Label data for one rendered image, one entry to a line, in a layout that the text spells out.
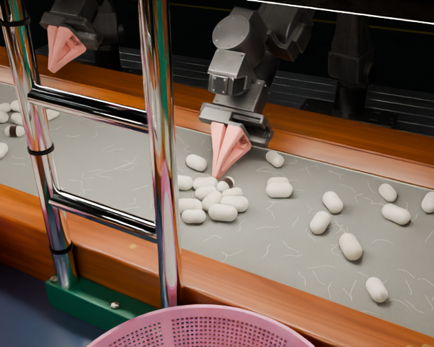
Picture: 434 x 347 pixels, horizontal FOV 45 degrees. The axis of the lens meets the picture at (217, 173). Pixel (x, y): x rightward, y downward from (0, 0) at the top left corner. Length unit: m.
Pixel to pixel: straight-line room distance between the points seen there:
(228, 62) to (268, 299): 0.32
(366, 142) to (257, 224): 0.25
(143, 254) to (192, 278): 0.07
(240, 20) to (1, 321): 0.49
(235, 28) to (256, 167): 0.21
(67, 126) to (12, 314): 0.38
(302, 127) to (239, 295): 0.40
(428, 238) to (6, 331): 0.53
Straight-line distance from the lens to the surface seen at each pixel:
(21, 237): 0.72
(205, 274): 0.58
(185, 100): 0.97
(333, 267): 0.64
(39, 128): 0.54
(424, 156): 0.85
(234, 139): 0.74
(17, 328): 0.69
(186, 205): 0.70
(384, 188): 0.77
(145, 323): 0.54
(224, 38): 0.74
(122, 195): 0.76
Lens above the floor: 1.16
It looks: 32 degrees down
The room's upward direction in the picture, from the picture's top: straight up
